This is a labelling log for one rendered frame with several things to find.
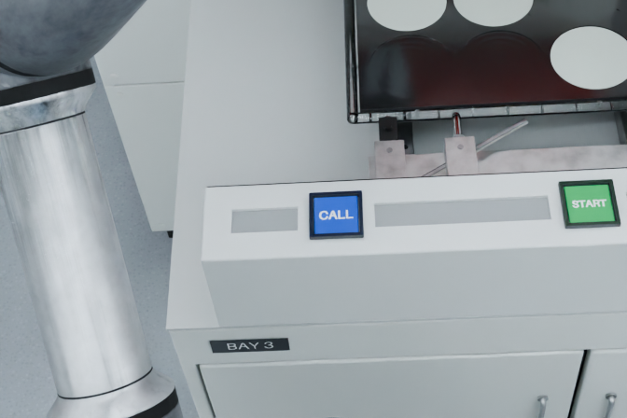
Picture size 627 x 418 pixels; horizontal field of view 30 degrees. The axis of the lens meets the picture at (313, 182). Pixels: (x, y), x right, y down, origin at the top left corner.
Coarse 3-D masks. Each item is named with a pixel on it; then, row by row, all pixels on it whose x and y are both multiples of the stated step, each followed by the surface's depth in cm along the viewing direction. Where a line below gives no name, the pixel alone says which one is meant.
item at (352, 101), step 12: (348, 0) 148; (348, 12) 146; (348, 24) 145; (348, 36) 144; (348, 48) 143; (348, 60) 142; (348, 72) 141; (348, 84) 140; (348, 96) 139; (348, 108) 138
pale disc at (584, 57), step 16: (576, 32) 142; (592, 32) 142; (608, 32) 142; (560, 48) 141; (576, 48) 141; (592, 48) 141; (608, 48) 140; (624, 48) 140; (560, 64) 139; (576, 64) 139; (592, 64) 139; (608, 64) 139; (624, 64) 139; (576, 80) 138; (592, 80) 138; (608, 80) 138
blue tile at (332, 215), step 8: (320, 200) 123; (328, 200) 122; (336, 200) 122; (344, 200) 122; (352, 200) 122; (320, 208) 122; (328, 208) 122; (336, 208) 122; (344, 208) 122; (352, 208) 122; (320, 216) 121; (328, 216) 121; (336, 216) 121; (344, 216) 121; (352, 216) 121; (320, 224) 121; (328, 224) 121; (336, 224) 121; (344, 224) 121; (352, 224) 120; (320, 232) 120; (328, 232) 120; (336, 232) 120
